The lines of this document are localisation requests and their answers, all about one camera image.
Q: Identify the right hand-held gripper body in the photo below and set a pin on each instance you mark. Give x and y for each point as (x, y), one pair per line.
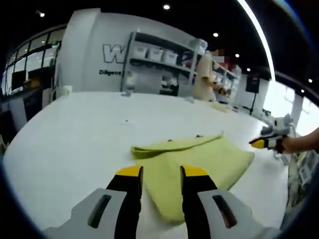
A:
(280, 125)

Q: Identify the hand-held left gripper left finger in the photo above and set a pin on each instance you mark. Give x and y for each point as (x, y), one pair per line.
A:
(127, 206)

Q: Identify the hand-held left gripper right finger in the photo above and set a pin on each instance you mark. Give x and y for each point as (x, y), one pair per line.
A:
(197, 206)

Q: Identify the yellow blue grey garment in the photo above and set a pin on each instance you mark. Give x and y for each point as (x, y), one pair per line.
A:
(219, 159)

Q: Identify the person's right hand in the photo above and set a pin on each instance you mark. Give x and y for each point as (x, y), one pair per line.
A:
(284, 145)

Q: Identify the black sign on stand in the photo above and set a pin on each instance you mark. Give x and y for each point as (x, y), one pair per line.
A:
(252, 83)

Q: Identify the cream cloth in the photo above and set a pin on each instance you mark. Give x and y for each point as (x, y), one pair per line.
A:
(220, 107)

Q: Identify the shelving rack with bins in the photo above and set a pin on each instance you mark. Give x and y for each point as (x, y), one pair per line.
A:
(228, 79)

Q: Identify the small white object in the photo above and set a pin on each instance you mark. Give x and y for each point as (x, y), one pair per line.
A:
(189, 100)

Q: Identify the small grey clip object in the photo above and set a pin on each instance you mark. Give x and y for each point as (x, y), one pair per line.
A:
(126, 93)

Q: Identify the white storage bin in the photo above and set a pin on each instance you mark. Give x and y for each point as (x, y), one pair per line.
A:
(155, 53)
(140, 51)
(170, 56)

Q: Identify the grey metal shelving rack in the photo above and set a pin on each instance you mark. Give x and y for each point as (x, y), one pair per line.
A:
(159, 67)

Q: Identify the white paper cup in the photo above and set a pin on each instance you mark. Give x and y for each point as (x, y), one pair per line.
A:
(67, 89)

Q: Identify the cardboard box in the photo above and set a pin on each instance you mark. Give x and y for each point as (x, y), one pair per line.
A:
(32, 83)

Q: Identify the black computer monitor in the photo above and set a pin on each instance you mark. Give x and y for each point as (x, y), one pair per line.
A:
(18, 81)

